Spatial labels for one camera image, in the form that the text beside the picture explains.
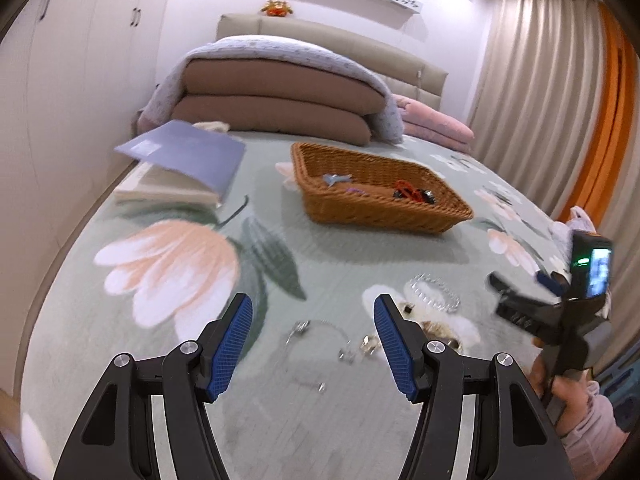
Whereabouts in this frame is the clear crystal bead bracelet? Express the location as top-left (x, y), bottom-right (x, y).
top-left (404, 273), bottom-right (462, 316)

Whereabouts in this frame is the black smart watch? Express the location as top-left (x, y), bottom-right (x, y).
top-left (410, 188), bottom-right (436, 205)

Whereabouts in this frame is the red cord bracelet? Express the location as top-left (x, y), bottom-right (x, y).
top-left (391, 179), bottom-right (424, 202)

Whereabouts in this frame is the thin silver necklace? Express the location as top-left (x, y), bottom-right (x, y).
top-left (284, 318), bottom-right (357, 394)

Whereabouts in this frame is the light blue hair clip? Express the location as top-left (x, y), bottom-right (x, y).
top-left (322, 174), bottom-right (352, 188)

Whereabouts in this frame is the right hand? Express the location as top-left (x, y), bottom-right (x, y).
top-left (528, 356), bottom-right (589, 437)

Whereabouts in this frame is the white plastic bag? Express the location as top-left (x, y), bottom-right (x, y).
top-left (549, 206), bottom-right (597, 274)

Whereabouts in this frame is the beige curtain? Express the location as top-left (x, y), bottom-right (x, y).
top-left (471, 0), bottom-right (639, 363)

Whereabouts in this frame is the pink folded blanket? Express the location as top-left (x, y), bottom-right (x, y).
top-left (394, 94), bottom-right (475, 154)

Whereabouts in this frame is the floral green bedspread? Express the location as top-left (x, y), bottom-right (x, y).
top-left (22, 133), bottom-right (560, 479)

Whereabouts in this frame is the brown wicker basket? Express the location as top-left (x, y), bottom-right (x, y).
top-left (291, 142), bottom-right (474, 234)

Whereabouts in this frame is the beige bed headboard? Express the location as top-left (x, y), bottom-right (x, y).
top-left (216, 13), bottom-right (448, 110)

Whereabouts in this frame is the white book under notebook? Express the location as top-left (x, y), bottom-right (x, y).
top-left (113, 162), bottom-right (221, 207)

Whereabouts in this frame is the lower brown pillow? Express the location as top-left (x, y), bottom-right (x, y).
top-left (170, 96), bottom-right (372, 146)

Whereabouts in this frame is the brown pillow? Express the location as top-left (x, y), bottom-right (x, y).
top-left (170, 96), bottom-right (372, 146)
top-left (181, 58), bottom-right (386, 116)

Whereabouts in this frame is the blue notebook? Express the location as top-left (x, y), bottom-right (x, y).
top-left (114, 120), bottom-right (246, 200)

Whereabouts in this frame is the upper brown pillow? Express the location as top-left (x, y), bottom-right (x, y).
top-left (181, 58), bottom-right (386, 116)

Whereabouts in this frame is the white wardrobe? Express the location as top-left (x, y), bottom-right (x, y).
top-left (1, 0), bottom-right (167, 392)

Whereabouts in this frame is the orange plush toy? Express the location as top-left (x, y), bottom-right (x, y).
top-left (260, 0), bottom-right (294, 18)

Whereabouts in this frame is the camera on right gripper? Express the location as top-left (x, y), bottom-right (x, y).
top-left (570, 231), bottom-right (613, 300)

